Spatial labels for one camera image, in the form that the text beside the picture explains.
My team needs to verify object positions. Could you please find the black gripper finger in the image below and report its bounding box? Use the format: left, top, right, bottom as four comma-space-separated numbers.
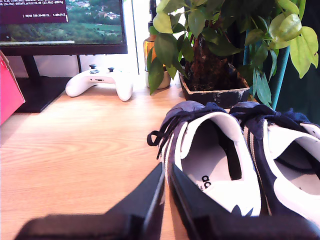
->
104, 162, 166, 240
169, 165, 240, 240

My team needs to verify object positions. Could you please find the blue suede sneaker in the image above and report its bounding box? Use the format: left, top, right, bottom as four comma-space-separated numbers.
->
229, 101, 320, 227
146, 100, 272, 218

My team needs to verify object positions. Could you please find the red cardboard shoebox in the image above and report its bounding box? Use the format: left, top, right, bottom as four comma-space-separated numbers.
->
0, 49, 27, 126

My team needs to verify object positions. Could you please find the black plant tray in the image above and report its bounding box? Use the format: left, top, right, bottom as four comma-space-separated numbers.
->
178, 71, 251, 110

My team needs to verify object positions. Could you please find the white ceramic pot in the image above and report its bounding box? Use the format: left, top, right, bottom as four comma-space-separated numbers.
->
144, 69, 172, 90

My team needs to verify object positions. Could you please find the white game controller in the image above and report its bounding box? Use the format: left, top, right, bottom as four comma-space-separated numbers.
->
65, 64, 134, 102

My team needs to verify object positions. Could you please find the black monitor stand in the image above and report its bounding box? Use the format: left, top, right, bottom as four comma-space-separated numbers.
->
13, 55, 74, 114

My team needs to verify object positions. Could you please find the amber pump bottle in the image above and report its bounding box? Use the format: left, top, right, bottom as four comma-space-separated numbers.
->
143, 0, 166, 73

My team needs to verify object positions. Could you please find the teal pole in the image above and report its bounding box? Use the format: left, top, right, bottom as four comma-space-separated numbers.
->
271, 44, 291, 111

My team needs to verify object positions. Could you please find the dark green potted plant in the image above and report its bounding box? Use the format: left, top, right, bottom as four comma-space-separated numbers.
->
146, 0, 278, 109

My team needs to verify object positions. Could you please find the large black computer monitor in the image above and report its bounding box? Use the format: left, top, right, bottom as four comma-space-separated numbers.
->
0, 0, 129, 56

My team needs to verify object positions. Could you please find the light green leafy plant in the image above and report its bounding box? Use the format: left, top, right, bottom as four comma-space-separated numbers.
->
268, 0, 320, 80

